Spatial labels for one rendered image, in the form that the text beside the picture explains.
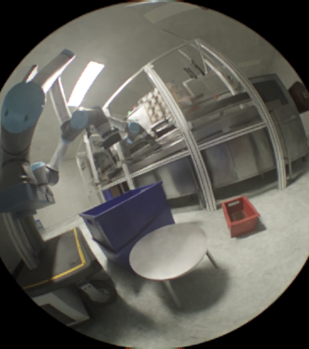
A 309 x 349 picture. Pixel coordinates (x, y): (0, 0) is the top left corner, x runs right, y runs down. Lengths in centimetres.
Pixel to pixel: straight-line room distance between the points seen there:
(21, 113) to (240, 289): 85
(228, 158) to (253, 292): 112
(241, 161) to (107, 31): 257
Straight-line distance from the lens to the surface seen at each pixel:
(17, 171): 45
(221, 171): 123
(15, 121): 34
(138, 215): 64
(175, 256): 37
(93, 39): 222
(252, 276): 58
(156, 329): 55
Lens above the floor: 52
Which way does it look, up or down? 1 degrees down
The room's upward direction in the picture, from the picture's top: 21 degrees counter-clockwise
